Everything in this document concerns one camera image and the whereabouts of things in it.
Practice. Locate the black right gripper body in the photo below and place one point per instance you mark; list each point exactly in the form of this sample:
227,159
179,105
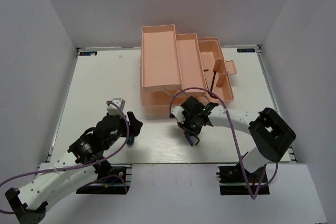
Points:
190,124

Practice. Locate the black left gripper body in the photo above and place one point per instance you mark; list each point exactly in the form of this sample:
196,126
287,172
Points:
122,131

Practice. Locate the green stubby screwdriver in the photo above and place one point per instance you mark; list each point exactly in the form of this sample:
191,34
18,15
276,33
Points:
130,141

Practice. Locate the long brown hex key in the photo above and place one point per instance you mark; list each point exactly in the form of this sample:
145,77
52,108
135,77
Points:
209,82

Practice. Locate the pink plastic toolbox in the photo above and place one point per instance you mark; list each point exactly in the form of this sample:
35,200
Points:
172,65

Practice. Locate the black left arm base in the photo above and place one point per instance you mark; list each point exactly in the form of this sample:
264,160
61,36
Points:
116,182

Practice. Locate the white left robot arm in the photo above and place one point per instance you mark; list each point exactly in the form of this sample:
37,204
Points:
83,164

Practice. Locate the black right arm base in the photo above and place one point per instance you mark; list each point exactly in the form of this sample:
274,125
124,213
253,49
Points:
232,183

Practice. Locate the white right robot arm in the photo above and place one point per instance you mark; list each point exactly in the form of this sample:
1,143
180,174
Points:
270,133

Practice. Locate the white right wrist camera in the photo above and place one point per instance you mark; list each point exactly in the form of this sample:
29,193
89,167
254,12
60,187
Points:
177,113

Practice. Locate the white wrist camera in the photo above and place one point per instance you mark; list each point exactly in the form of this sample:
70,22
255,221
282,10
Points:
115,106
177,113

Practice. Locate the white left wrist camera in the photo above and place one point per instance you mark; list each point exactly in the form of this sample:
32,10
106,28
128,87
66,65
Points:
115,106

